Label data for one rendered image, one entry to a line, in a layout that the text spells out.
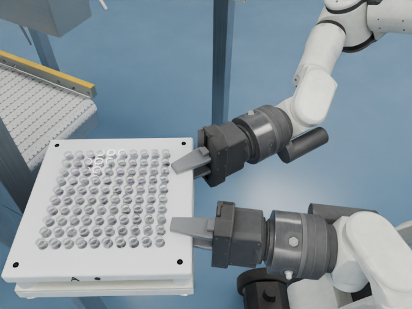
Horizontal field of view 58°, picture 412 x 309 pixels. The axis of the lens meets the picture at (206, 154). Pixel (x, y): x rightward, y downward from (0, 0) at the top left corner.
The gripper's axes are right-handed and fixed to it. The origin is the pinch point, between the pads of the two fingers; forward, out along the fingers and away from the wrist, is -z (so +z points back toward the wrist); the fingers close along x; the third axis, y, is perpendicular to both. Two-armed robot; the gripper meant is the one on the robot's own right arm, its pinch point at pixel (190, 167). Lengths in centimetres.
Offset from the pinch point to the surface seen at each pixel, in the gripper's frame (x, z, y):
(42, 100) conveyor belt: 16, -13, 51
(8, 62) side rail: 15, -17, 70
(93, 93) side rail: 14.4, -2.0, 44.1
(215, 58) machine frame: 40, 55, 72
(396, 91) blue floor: 104, 191, 58
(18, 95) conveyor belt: 17, -18, 56
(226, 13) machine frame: 20, 57, 69
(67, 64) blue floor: 109, 22, 203
